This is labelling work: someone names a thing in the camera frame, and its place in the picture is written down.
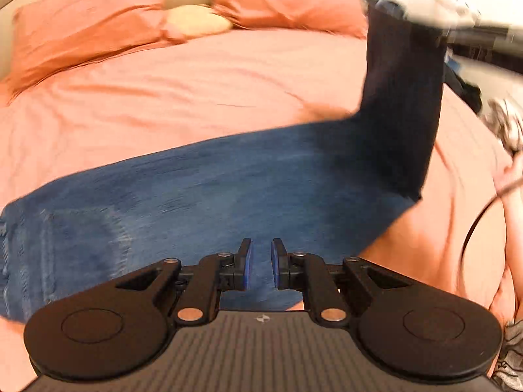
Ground small yellow pillow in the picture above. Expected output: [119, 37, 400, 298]
[164, 4, 234, 37]

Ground blue denim pants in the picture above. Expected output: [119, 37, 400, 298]
[0, 0, 448, 323]

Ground person's checked shorts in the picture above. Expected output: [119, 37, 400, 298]
[490, 318, 523, 392]

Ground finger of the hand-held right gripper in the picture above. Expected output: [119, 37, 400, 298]
[370, 0, 413, 21]

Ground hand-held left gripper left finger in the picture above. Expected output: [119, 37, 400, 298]
[115, 237, 253, 328]

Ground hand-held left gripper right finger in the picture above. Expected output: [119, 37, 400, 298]
[270, 237, 410, 330]

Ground person's bare leg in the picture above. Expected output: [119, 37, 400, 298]
[490, 163, 523, 323]

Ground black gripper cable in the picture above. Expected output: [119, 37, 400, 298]
[461, 180, 519, 272]

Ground bed with orange sheet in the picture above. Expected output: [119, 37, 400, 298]
[0, 28, 523, 392]

